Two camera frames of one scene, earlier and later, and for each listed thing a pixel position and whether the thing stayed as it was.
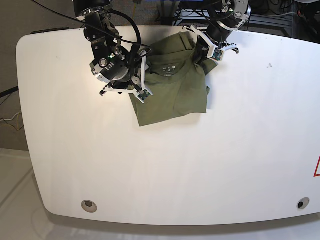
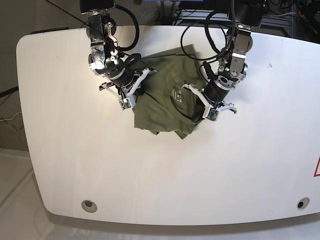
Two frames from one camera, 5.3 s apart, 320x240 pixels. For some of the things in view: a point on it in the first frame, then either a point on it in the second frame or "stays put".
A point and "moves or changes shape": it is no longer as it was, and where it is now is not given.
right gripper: [213, 52] to [213, 95]
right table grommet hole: [303, 203] stays put
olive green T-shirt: [175, 86] moves or changes shape
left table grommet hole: [89, 206] stays put
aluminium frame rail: [208, 16] stays put
